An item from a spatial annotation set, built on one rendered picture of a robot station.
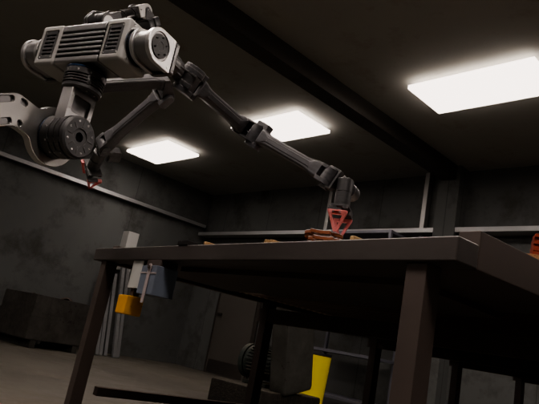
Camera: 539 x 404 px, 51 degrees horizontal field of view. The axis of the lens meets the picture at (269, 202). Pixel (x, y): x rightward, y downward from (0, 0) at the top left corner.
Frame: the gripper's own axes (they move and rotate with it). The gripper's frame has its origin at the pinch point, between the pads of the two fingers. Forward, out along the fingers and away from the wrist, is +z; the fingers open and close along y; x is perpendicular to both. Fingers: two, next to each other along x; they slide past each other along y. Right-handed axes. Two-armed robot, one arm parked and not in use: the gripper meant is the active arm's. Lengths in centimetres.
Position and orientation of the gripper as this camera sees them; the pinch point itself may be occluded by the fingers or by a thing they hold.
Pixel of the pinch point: (338, 232)
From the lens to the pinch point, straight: 200.1
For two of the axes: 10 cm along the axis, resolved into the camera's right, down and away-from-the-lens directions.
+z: -1.8, 9.5, -2.5
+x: -9.5, -1.0, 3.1
